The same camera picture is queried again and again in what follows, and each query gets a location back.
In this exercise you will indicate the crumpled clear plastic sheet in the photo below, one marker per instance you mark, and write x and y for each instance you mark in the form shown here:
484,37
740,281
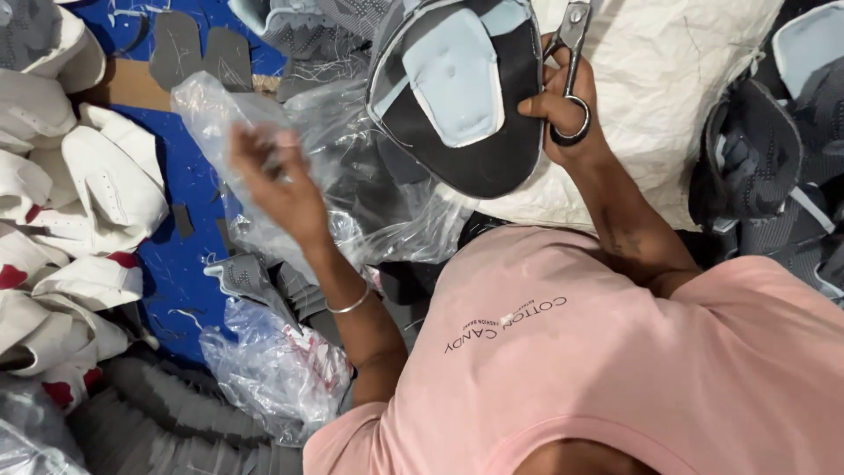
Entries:
33,435

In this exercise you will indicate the clear plastic bag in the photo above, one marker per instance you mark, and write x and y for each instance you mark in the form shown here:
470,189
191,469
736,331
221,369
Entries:
343,171

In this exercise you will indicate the black and light-blue shoe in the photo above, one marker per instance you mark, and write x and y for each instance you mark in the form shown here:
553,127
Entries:
461,152

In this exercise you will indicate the person's left hand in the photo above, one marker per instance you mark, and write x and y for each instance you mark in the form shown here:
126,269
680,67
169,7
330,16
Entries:
283,185

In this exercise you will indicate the brown cardboard piece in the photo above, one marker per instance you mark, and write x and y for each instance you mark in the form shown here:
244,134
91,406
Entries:
132,86

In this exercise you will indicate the silver bangle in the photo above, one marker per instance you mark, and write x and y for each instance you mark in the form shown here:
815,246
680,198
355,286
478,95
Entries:
349,307

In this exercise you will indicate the person's left fingers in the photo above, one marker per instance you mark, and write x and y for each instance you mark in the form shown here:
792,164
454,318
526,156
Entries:
260,148

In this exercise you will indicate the blue mat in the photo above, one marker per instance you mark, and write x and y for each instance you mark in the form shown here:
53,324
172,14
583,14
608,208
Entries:
178,264

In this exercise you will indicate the pile of grey knit shoe uppers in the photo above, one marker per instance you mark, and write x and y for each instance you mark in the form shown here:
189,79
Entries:
778,171

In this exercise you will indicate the white woven sack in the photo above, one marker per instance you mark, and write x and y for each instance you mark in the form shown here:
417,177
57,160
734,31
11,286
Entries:
659,99

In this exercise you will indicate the grey felt insole cutout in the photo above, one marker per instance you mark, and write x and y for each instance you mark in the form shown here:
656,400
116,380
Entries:
191,53

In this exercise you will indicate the stack of grey fabric pieces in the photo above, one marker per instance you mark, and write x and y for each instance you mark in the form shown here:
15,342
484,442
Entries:
171,422

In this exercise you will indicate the person's right hand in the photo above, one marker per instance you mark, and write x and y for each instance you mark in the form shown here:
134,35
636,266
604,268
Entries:
567,99

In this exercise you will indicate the pile of white shoe uppers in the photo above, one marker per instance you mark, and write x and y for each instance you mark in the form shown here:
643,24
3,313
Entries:
79,198

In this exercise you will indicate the pink t-shirt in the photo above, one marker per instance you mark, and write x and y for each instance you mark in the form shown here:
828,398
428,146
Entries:
626,369

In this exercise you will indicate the heap of grey knit uppers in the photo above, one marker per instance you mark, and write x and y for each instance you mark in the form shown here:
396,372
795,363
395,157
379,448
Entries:
310,33

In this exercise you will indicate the grey knit shoe upper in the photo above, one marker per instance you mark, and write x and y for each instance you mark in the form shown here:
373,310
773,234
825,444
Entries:
241,277

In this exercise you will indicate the crumpled plastic bag, red print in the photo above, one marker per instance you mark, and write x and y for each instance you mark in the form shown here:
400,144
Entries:
277,376

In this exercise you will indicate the steel scissors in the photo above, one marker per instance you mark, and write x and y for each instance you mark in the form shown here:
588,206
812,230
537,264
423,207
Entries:
575,26

